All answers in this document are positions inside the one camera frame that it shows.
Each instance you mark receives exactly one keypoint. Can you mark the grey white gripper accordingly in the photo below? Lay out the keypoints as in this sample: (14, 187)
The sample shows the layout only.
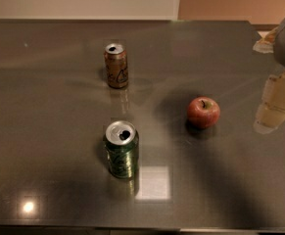
(272, 108)

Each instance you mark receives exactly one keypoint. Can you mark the red apple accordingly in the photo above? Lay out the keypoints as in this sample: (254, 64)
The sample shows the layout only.
(203, 112)

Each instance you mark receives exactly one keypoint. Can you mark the orange soda can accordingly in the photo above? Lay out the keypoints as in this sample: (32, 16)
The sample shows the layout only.
(116, 65)

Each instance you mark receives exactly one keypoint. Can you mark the green soda can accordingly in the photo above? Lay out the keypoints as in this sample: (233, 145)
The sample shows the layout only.
(122, 146)

